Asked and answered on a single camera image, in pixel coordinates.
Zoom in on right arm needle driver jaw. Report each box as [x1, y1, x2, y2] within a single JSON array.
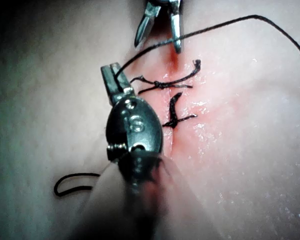
[[168, 0, 183, 54], [134, 2, 162, 49]]

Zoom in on left arm needle driver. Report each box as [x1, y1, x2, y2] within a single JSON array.
[[105, 93, 164, 164]]

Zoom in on right arm needle driver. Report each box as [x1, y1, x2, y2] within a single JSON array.
[[146, 0, 182, 8]]

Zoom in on left arm needle driver jaw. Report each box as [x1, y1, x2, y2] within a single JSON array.
[[100, 64, 125, 101], [110, 62, 135, 94]]

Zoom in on black thread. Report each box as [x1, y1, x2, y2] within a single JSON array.
[[53, 14, 300, 197]]

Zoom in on black stitching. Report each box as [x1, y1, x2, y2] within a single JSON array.
[[129, 59, 202, 130]]

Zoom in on tissue pad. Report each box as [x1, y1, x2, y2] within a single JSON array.
[[0, 0, 300, 240]]

